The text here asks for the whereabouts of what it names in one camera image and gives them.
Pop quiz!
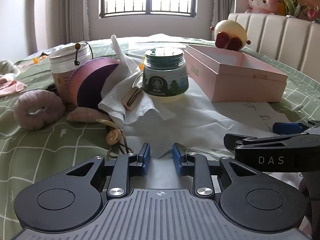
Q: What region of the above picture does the pink towel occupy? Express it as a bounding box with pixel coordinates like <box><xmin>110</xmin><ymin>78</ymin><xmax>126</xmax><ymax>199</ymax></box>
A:
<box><xmin>0</xmin><ymin>78</ymin><xmax>27</xmax><ymax>98</ymax></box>

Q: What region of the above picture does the pink cardboard box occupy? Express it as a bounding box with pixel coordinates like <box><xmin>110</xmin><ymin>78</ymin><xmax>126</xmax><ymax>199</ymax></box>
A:
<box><xmin>184</xmin><ymin>44</ymin><xmax>288</xmax><ymax>102</ymax></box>

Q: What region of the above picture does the beige curtain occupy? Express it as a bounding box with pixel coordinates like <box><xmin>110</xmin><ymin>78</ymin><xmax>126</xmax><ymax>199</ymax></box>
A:
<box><xmin>197</xmin><ymin>0</ymin><xmax>237</xmax><ymax>40</ymax></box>
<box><xmin>32</xmin><ymin>0</ymin><xmax>100</xmax><ymax>55</ymax></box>

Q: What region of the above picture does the grey cloth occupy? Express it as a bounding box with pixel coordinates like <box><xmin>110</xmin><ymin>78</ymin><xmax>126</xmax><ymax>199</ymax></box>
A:
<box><xmin>0</xmin><ymin>59</ymin><xmax>21</xmax><ymax>77</ymax></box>

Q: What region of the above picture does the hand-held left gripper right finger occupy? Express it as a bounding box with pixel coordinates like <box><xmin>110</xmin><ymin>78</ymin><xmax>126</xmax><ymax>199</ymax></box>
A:
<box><xmin>172</xmin><ymin>142</ymin><xmax>259</xmax><ymax>198</ymax></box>

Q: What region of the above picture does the green grid bedsheet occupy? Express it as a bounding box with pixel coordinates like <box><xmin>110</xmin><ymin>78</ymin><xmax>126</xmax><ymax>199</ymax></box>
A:
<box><xmin>0</xmin><ymin>34</ymin><xmax>320</xmax><ymax>240</ymax></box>

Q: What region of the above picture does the purple knitted ring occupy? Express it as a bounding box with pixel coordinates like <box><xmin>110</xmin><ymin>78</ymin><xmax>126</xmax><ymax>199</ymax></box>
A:
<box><xmin>14</xmin><ymin>91</ymin><xmax>66</xmax><ymax>130</ymax></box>

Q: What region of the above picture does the white tissue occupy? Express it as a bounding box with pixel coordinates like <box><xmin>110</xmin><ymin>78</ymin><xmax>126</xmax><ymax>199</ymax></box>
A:
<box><xmin>98</xmin><ymin>34</ymin><xmax>177</xmax><ymax>128</ymax></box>

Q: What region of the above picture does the pink checked fabric pouch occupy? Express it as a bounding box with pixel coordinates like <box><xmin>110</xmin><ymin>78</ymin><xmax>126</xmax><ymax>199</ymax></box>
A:
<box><xmin>66</xmin><ymin>106</ymin><xmax>113</xmax><ymax>124</ymax></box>

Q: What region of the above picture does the black hair tie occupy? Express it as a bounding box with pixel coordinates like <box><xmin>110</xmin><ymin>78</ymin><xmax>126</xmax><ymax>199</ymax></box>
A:
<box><xmin>46</xmin><ymin>84</ymin><xmax>59</xmax><ymax>97</ymax></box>

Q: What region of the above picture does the purple round cushion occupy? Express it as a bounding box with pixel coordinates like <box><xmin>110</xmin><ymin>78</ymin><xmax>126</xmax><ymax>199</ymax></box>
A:
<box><xmin>67</xmin><ymin>57</ymin><xmax>120</xmax><ymax>110</ymax></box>

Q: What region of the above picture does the brown beaded cord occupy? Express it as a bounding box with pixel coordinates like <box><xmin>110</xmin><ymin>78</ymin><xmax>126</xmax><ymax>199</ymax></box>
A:
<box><xmin>74</xmin><ymin>41</ymin><xmax>97</xmax><ymax>67</ymax></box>

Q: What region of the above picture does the pink plush toy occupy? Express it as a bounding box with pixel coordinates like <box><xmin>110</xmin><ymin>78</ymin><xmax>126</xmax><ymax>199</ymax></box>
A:
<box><xmin>244</xmin><ymin>0</ymin><xmax>284</xmax><ymax>15</ymax></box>

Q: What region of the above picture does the green lidded jar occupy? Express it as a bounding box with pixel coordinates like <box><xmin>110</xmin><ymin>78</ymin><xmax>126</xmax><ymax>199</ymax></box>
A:
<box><xmin>142</xmin><ymin>48</ymin><xmax>189</xmax><ymax>102</ymax></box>

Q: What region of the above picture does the pink flower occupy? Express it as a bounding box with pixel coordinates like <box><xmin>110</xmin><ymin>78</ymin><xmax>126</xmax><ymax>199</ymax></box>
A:
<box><xmin>305</xmin><ymin>0</ymin><xmax>320</xmax><ymax>22</ymax></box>

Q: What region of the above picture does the green potted plant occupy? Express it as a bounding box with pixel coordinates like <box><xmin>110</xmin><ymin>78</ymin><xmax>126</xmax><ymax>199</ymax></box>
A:
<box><xmin>281</xmin><ymin>0</ymin><xmax>309</xmax><ymax>18</ymax></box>

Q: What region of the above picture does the round cream plush toy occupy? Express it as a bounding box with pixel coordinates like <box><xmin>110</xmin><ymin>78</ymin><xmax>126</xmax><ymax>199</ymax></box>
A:
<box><xmin>209</xmin><ymin>20</ymin><xmax>250</xmax><ymax>51</ymax></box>

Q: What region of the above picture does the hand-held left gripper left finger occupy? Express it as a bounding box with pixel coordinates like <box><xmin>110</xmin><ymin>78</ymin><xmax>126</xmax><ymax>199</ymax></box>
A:
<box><xmin>65</xmin><ymin>143</ymin><xmax>151</xmax><ymax>198</ymax></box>

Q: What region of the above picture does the wooden smiley charm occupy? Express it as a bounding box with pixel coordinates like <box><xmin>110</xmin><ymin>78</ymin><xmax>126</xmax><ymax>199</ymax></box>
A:
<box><xmin>106</xmin><ymin>127</ymin><xmax>135</xmax><ymax>159</ymax></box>

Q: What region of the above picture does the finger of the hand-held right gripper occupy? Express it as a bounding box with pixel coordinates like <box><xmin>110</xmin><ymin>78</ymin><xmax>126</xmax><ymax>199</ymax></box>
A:
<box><xmin>224</xmin><ymin>132</ymin><xmax>300</xmax><ymax>151</ymax></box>
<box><xmin>272</xmin><ymin>120</ymin><xmax>320</xmax><ymax>134</ymax></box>

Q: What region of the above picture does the cream padded headboard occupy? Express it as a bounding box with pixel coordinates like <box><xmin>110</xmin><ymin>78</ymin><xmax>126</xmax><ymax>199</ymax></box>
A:
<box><xmin>227</xmin><ymin>13</ymin><xmax>320</xmax><ymax>80</ymax></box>

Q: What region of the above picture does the white sheet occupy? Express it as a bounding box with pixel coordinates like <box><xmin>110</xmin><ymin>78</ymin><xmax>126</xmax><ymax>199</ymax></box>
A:
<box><xmin>122</xmin><ymin>34</ymin><xmax>310</xmax><ymax>160</ymax></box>

